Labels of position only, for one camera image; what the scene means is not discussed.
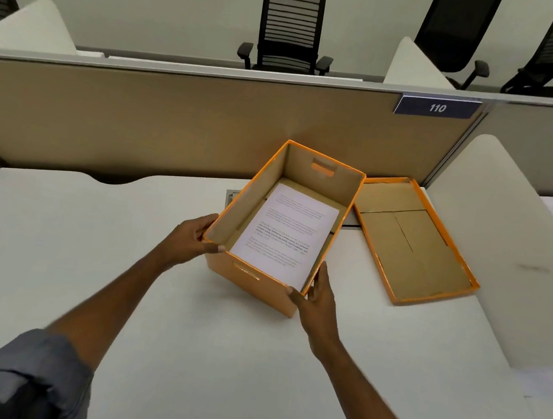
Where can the person's right hand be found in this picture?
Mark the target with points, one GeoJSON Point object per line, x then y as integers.
{"type": "Point", "coordinates": [320, 317]}

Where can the person's left hand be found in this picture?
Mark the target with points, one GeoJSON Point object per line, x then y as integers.
{"type": "Point", "coordinates": [184, 242]}

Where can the person's right thumb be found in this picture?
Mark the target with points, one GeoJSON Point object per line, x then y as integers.
{"type": "Point", "coordinates": [295, 293]}

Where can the person's left thumb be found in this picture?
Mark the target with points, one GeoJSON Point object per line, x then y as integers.
{"type": "Point", "coordinates": [213, 248]}

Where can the orange cardboard box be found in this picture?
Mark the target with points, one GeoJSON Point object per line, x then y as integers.
{"type": "Point", "coordinates": [254, 274]}

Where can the person's left forearm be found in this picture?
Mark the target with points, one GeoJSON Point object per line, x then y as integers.
{"type": "Point", "coordinates": [107, 297]}

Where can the person's right forearm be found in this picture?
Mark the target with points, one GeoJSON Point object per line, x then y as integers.
{"type": "Point", "coordinates": [368, 406]}

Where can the printed white paper sheet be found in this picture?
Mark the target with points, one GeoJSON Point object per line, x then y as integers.
{"type": "Point", "coordinates": [284, 235]}

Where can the orange cardboard box lid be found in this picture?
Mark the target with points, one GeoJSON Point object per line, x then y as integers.
{"type": "Point", "coordinates": [414, 245]}

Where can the beige desk partition panel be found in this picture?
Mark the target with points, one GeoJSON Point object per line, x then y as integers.
{"type": "Point", "coordinates": [167, 120]}

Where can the large white side divider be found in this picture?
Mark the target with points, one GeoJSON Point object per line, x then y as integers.
{"type": "Point", "coordinates": [506, 243]}

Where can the grey shirt sleeve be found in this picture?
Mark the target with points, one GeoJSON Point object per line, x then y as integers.
{"type": "Point", "coordinates": [23, 382]}

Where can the blue desk number sign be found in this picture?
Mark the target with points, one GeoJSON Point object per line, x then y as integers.
{"type": "Point", "coordinates": [437, 108]}

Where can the grey desk partition panel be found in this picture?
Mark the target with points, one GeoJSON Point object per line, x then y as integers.
{"type": "Point", "coordinates": [543, 142]}

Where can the black mesh office chair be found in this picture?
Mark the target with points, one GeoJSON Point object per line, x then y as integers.
{"type": "Point", "coordinates": [454, 28]}

